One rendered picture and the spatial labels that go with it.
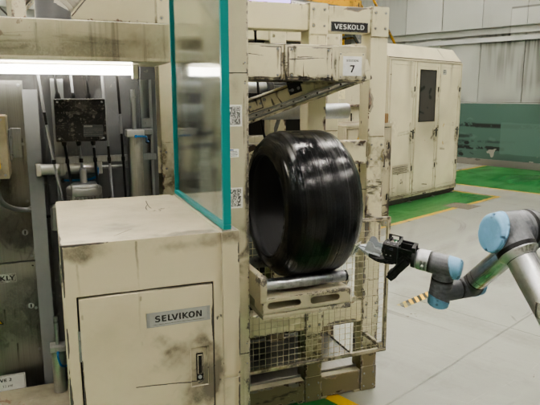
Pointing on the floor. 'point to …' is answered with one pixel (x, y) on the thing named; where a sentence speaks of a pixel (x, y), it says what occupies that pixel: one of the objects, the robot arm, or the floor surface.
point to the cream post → (241, 173)
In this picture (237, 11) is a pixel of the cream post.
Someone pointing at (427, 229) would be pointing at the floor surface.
